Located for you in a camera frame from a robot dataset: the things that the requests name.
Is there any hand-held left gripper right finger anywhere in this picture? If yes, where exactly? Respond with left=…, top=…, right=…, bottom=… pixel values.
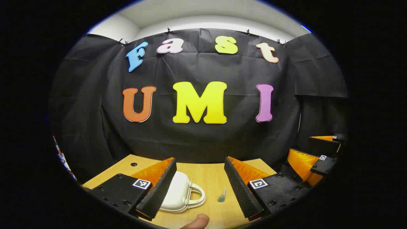
left=224, top=156, right=312, bottom=222

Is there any red and white object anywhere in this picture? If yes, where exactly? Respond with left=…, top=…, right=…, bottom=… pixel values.
left=52, top=136, right=77, bottom=180

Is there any white suitcase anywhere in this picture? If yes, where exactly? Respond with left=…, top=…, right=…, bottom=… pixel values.
left=159, top=171, right=206, bottom=213

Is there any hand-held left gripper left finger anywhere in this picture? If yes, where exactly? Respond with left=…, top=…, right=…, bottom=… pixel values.
left=82, top=157, right=177, bottom=222

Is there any black backdrop cloth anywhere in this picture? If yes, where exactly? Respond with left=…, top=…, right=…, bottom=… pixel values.
left=49, top=28, right=348, bottom=185

